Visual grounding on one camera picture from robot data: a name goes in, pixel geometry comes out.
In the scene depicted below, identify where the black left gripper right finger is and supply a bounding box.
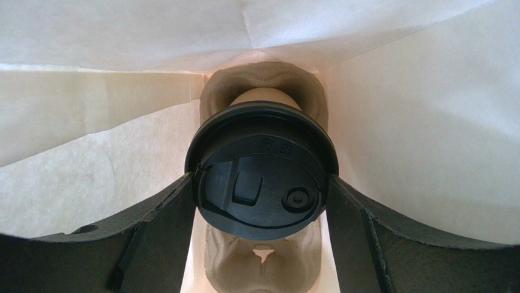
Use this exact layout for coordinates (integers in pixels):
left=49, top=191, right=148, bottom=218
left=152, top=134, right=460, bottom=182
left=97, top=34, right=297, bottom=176
left=327, top=175, right=519, bottom=292

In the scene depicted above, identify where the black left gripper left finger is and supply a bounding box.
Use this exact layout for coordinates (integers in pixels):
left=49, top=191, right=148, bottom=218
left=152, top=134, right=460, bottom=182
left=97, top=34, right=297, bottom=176
left=1, top=173, right=195, bottom=292

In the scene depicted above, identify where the single cardboard cup carrier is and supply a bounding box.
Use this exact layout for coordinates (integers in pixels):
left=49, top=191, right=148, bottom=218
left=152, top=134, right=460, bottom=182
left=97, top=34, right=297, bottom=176
left=182, top=62, right=328, bottom=292

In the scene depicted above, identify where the brown paper bag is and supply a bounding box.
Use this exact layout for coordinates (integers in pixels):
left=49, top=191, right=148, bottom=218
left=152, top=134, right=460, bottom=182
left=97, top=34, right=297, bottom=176
left=1, top=1, right=519, bottom=292

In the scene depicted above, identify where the single paper cup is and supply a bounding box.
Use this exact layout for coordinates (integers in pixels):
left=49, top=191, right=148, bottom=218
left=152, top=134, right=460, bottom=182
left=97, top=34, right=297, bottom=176
left=230, top=87, right=301, bottom=110

